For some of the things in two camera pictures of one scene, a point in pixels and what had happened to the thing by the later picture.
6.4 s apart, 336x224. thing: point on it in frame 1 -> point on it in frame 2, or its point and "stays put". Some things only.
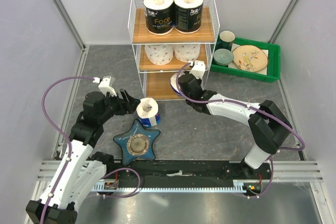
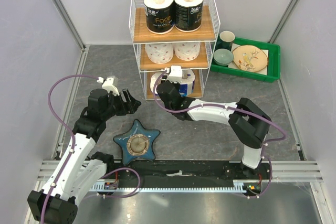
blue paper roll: x=147 y=111 -> x=153 y=80
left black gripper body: x=114 y=106 stays put
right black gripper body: x=199 y=81 -> x=175 y=84
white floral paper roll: x=159 y=54 stays put
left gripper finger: x=131 y=103 stays put
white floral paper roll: x=186 y=52 stays put
